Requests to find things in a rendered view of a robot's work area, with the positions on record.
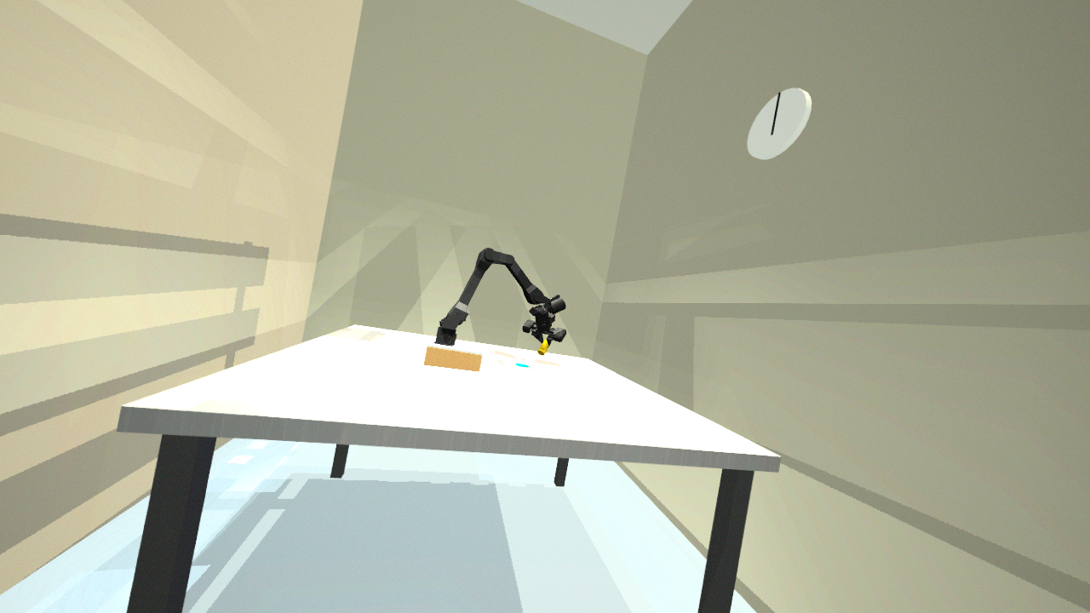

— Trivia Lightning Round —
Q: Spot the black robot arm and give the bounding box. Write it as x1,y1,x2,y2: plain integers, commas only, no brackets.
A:
435,248,566,347

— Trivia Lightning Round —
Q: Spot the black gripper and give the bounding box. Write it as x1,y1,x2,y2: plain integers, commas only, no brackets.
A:
522,317,566,346

